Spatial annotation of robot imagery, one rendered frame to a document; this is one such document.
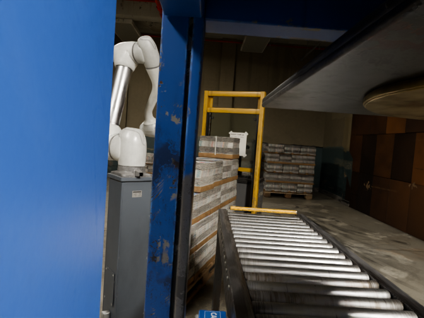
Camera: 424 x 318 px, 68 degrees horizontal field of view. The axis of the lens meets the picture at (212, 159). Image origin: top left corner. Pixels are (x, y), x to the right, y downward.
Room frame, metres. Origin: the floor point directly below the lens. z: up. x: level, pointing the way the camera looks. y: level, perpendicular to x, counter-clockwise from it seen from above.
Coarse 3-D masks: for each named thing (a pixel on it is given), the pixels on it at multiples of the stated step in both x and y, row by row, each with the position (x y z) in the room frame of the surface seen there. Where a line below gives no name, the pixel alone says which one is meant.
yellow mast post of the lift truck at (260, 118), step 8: (264, 96) 3.69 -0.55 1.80; (264, 112) 3.75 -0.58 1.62; (256, 128) 3.72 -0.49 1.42; (256, 136) 3.72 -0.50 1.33; (256, 144) 3.72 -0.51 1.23; (256, 152) 3.70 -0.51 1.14; (256, 160) 3.69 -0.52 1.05; (256, 168) 3.69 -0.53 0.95; (256, 176) 3.69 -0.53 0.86; (256, 184) 3.69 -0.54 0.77; (256, 192) 3.68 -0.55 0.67; (256, 200) 3.69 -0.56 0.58
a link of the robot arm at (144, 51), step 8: (144, 40) 1.92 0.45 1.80; (152, 40) 1.95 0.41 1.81; (136, 48) 1.95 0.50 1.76; (144, 48) 1.93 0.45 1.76; (152, 48) 1.94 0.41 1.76; (136, 56) 1.96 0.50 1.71; (144, 56) 1.95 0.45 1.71; (152, 56) 1.95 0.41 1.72; (144, 64) 2.00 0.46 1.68; (152, 64) 1.98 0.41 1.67
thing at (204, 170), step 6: (198, 162) 2.41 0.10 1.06; (204, 162) 2.46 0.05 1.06; (210, 162) 2.55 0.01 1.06; (198, 168) 2.42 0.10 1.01; (204, 168) 2.44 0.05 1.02; (210, 168) 2.56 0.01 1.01; (198, 174) 2.41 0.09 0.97; (204, 174) 2.47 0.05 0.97; (210, 174) 2.58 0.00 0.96; (198, 180) 2.40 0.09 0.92; (204, 180) 2.48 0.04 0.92; (210, 180) 2.59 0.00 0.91; (198, 186) 2.41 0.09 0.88
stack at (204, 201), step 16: (208, 192) 2.61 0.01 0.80; (224, 192) 3.07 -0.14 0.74; (208, 208) 2.63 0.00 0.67; (224, 208) 3.08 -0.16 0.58; (208, 224) 2.65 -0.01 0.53; (192, 240) 2.34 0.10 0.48; (192, 256) 2.37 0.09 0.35; (208, 256) 2.73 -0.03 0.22; (192, 272) 2.39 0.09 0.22; (208, 272) 2.75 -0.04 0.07
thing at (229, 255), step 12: (228, 228) 1.56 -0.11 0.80; (228, 240) 1.36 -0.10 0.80; (228, 252) 1.21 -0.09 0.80; (228, 264) 1.09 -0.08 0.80; (240, 264) 1.10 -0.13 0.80; (228, 276) 1.01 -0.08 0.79; (240, 276) 1.00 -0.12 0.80; (228, 288) 0.96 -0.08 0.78; (240, 288) 0.91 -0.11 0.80; (228, 300) 0.95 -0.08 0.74; (240, 300) 0.84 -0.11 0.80; (228, 312) 0.93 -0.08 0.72; (240, 312) 0.78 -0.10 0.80; (252, 312) 0.78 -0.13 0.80
